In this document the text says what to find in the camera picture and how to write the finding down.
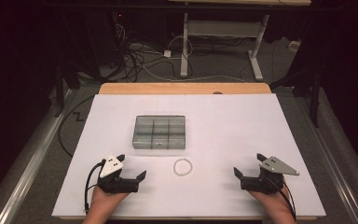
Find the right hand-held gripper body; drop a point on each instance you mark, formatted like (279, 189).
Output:
(261, 183)

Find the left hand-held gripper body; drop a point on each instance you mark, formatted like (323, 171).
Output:
(118, 185)

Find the clear plastic compartment box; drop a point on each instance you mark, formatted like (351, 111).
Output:
(159, 132)

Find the person's left hand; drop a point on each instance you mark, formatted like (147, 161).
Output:
(105, 202)

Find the person's right hand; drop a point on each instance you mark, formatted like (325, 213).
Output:
(272, 202)

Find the black metal stand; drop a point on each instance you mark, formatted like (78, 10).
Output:
(59, 90)
(314, 93)

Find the white power adapter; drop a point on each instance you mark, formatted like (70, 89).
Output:
(167, 53)

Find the small white floor box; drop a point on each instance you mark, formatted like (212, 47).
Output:
(294, 45)

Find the metal floor rail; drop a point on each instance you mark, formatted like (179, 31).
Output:
(34, 161)
(332, 161)

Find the white metal desk frame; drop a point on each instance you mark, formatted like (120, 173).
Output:
(184, 46)

